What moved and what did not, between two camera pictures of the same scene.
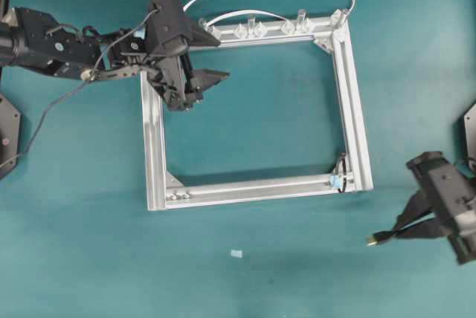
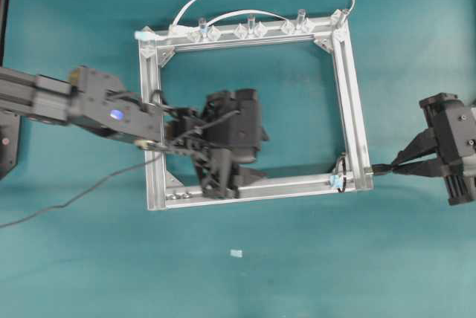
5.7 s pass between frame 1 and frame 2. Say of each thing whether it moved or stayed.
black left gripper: moved
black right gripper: moved
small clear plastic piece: stayed
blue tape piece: stayed
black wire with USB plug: moved
